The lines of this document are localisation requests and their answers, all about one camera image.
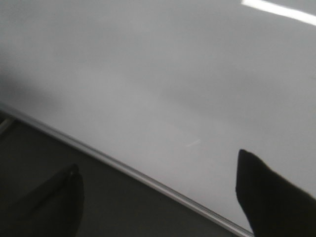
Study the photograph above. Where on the white whiteboard with aluminium frame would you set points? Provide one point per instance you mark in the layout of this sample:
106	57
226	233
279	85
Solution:
169	90

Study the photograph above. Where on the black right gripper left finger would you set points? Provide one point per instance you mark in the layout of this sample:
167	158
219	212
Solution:
53	209

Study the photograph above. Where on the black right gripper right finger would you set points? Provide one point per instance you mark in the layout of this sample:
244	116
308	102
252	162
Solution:
274	207

